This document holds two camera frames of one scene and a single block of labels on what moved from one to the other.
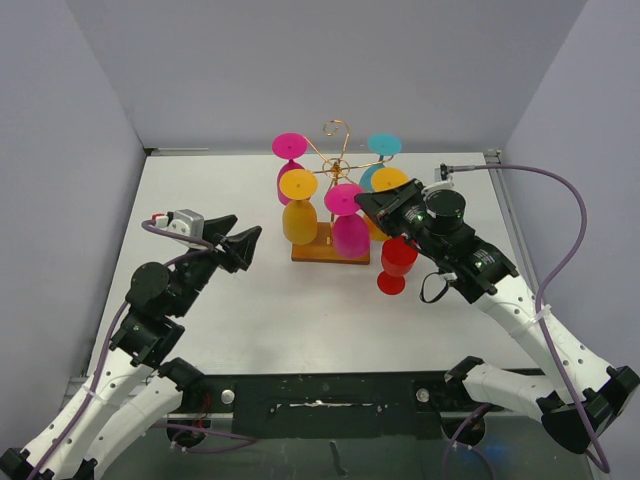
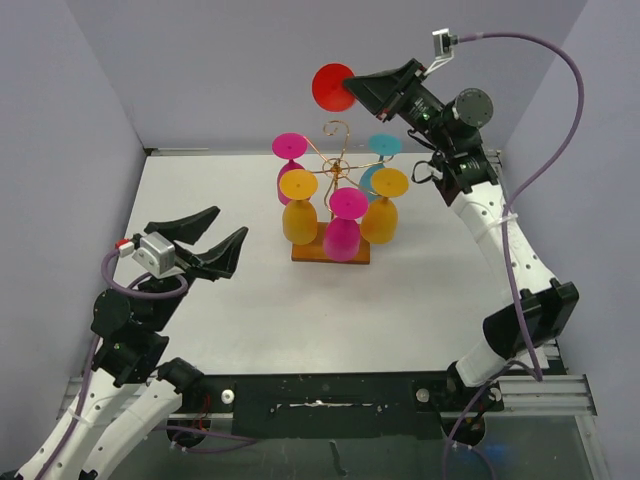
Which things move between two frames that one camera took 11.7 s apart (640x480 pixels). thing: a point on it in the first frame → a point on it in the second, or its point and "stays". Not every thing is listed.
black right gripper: [387, 204] → [381, 94]
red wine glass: [398, 259] → [328, 90]
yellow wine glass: [299, 218] stays
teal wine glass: [383, 144] stays
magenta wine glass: [289, 146] stays
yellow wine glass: [383, 179] stays
